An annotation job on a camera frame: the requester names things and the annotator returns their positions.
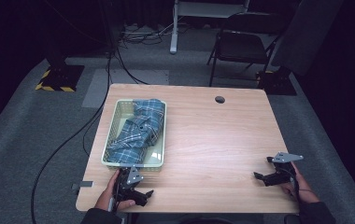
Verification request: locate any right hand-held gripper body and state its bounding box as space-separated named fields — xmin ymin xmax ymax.
xmin=263 ymin=151 xmax=305 ymax=188

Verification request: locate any dark grey panel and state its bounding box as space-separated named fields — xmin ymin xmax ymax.
xmin=270 ymin=0 xmax=346 ymax=77

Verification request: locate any long black cable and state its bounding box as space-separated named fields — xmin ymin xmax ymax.
xmin=30 ymin=50 xmax=114 ymax=224

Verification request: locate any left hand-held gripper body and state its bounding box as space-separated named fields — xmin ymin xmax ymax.
xmin=113 ymin=165 xmax=148 ymax=203

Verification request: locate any white metal stand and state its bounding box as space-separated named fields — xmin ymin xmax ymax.
xmin=169 ymin=0 xmax=252 ymax=55

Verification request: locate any person's right hand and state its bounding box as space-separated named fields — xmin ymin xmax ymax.
xmin=279 ymin=162 xmax=320 ymax=205

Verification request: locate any pale green plastic basket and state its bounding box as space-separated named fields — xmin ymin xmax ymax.
xmin=101 ymin=98 xmax=167 ymax=173

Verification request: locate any black folding chair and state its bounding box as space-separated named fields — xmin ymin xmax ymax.
xmin=206 ymin=11 xmax=292 ymax=88

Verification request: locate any grey floor mat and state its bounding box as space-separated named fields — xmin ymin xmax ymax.
xmin=81 ymin=68 xmax=170 ymax=109

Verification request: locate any person's left hand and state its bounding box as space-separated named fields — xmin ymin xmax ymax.
xmin=94 ymin=169 xmax=136 ymax=213

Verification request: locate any blue plaid shirt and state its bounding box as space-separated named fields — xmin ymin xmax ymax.
xmin=106 ymin=98 xmax=165 ymax=165

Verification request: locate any bundle of cables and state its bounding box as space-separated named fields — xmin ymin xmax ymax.
xmin=119 ymin=22 xmax=175 ymax=48

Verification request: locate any black yellow striped base plate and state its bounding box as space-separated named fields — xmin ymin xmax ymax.
xmin=255 ymin=69 xmax=298 ymax=96
xmin=35 ymin=63 xmax=86 ymax=93

